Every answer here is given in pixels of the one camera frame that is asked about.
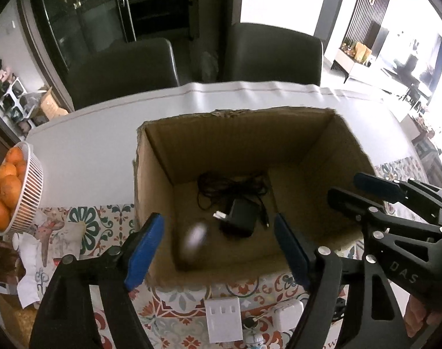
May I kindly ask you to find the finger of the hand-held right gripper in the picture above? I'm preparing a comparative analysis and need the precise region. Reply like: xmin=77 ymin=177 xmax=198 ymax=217
xmin=327 ymin=187 xmax=442 ymax=241
xmin=353 ymin=172 xmax=442 ymax=209

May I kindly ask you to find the small toy figure keychain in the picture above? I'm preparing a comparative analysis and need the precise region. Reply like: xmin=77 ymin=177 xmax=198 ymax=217
xmin=243 ymin=316 xmax=267 ymax=349

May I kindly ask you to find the dark slatted wall panel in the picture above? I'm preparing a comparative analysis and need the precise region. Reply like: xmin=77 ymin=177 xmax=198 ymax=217
xmin=342 ymin=0 xmax=396 ymax=51

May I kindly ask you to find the patterned seat cushion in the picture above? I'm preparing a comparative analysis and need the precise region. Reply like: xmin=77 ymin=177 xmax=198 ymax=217
xmin=411 ymin=114 xmax=442 ymax=186

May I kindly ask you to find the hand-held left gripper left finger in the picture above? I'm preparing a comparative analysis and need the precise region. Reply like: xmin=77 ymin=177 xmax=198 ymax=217
xmin=28 ymin=211 xmax=166 ymax=349

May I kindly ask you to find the white flat plug adapter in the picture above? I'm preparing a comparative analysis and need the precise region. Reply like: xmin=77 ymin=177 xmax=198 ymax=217
xmin=204 ymin=296 xmax=243 ymax=344

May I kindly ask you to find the white charger block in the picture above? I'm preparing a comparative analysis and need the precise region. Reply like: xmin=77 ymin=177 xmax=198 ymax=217
xmin=273 ymin=300 xmax=304 ymax=331

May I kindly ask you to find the black power adapter with cable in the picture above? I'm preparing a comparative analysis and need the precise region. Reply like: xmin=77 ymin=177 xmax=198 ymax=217
xmin=196 ymin=172 xmax=270 ymax=238

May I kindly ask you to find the pile of oranges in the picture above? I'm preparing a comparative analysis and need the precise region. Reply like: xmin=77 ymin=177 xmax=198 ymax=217
xmin=0 ymin=146 xmax=29 ymax=231

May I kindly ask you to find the white shoe rack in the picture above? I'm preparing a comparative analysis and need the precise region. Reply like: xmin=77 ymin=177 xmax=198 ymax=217
xmin=0 ymin=76 xmax=36 ymax=131

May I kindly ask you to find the white slatted fruit basket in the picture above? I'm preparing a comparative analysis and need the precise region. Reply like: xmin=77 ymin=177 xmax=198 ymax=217
xmin=0 ymin=142 xmax=44 ymax=236

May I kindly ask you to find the white low tv cabinet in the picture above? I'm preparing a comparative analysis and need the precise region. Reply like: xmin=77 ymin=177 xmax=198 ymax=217
xmin=332 ymin=49 xmax=436 ymax=95

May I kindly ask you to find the white table cover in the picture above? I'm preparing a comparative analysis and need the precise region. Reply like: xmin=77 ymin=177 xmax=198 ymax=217
xmin=25 ymin=80 xmax=425 ymax=204

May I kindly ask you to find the dark upholstered dining chair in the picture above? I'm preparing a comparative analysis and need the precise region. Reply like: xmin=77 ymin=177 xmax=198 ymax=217
xmin=221 ymin=23 xmax=324 ymax=87
xmin=63 ymin=37 xmax=180 ymax=111

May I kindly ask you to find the brown cardboard box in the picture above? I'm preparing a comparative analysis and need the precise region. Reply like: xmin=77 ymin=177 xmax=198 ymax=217
xmin=133 ymin=106 xmax=383 ymax=291

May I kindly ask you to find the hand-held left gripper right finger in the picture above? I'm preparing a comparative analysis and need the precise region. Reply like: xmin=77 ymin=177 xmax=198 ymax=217
xmin=273 ymin=214 xmax=410 ymax=349

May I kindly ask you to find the patterned tile-print table mat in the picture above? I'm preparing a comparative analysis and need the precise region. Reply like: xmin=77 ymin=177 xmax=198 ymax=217
xmin=0 ymin=154 xmax=436 ymax=349

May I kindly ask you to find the person's right hand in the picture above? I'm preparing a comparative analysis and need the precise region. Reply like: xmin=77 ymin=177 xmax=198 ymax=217
xmin=404 ymin=293 xmax=442 ymax=330

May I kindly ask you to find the yellow ornament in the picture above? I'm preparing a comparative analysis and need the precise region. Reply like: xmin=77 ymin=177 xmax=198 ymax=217
xmin=353 ymin=42 xmax=372 ymax=62

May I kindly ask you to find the black framed glass door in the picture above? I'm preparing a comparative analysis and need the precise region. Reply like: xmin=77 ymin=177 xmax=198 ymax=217
xmin=28 ymin=0 xmax=136 ymax=77

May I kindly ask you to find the small brown carton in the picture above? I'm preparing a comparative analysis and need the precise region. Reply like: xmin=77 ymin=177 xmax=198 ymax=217
xmin=39 ymin=87 xmax=69 ymax=120

